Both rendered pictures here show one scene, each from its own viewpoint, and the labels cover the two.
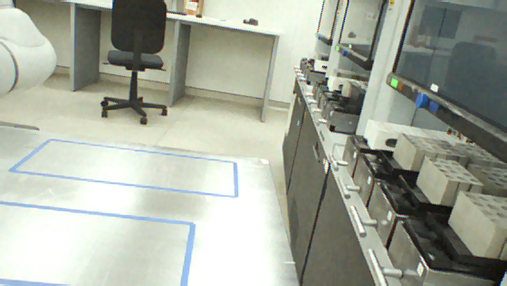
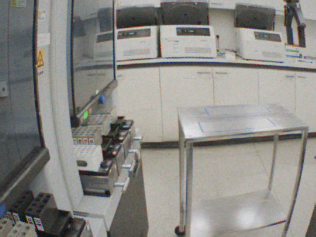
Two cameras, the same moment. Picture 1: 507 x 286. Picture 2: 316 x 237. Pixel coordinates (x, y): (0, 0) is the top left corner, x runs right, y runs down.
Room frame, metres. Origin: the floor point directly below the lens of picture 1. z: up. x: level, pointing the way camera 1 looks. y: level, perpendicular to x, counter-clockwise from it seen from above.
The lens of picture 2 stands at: (1.91, 0.00, 1.22)
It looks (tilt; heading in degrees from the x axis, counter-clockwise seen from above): 16 degrees down; 186
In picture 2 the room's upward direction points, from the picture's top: 3 degrees counter-clockwise
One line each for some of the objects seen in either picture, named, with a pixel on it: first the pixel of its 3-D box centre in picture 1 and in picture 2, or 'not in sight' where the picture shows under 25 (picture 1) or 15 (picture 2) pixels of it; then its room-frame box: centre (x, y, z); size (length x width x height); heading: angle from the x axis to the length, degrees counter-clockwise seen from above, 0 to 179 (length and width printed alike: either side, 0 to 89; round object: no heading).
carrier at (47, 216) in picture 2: (356, 98); (46, 214); (1.39, -0.33, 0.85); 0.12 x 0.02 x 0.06; 1
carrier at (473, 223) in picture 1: (475, 225); (112, 116); (0.53, -0.35, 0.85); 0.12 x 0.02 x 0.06; 0
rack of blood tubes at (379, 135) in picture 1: (424, 145); (60, 158); (0.99, -0.44, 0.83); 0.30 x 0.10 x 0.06; 91
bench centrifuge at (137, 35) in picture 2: not in sight; (132, 30); (-1.61, -0.61, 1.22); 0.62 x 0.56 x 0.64; 179
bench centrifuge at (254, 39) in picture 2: not in sight; (257, 31); (-1.64, 0.82, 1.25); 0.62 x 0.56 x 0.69; 1
